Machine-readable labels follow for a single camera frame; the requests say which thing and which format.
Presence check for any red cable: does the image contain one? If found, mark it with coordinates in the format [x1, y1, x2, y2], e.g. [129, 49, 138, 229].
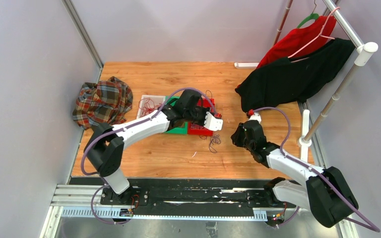
[138, 97, 163, 116]

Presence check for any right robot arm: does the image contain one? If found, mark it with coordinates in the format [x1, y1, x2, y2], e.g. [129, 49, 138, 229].
[231, 120, 359, 228]

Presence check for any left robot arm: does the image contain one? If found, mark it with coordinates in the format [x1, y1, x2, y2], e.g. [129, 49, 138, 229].
[81, 87, 216, 205]

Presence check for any red plastic bin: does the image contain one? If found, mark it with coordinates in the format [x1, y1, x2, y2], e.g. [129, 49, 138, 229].
[187, 98, 213, 136]

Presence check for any black shirt on hanger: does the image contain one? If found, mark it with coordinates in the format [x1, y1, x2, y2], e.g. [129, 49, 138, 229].
[235, 38, 355, 112]

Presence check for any white plastic strip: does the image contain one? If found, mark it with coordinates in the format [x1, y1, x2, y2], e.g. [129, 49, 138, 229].
[234, 62, 258, 69]

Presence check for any green plastic bin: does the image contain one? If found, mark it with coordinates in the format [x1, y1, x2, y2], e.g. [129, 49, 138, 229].
[165, 96, 188, 135]

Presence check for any white plastic bin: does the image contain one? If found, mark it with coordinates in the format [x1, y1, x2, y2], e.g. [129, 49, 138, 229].
[136, 95, 166, 119]

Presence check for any red shirt on hanger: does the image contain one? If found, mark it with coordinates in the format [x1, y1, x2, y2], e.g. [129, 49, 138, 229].
[257, 16, 336, 68]

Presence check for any pink hanger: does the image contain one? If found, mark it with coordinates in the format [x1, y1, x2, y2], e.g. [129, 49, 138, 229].
[288, 6, 340, 58]

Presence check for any green hanger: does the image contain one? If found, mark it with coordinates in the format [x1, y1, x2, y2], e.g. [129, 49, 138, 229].
[297, 0, 319, 29]

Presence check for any plaid flannel shirt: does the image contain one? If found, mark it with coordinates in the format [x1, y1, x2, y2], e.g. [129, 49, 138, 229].
[72, 76, 133, 129]

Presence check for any metal clothes rack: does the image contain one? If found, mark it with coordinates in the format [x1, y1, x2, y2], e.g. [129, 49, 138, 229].
[271, 0, 379, 147]

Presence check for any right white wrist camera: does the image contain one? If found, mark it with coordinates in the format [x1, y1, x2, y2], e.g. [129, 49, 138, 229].
[247, 110, 261, 124]

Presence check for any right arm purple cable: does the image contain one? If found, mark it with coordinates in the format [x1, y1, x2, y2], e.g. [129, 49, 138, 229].
[249, 107, 381, 233]

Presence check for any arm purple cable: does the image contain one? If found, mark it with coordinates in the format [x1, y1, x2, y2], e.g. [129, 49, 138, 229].
[249, 107, 381, 233]
[80, 87, 222, 225]

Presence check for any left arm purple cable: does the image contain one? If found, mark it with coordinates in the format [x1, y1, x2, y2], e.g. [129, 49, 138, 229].
[80, 87, 222, 225]

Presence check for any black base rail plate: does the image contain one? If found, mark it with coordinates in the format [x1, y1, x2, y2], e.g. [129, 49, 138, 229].
[100, 178, 295, 217]

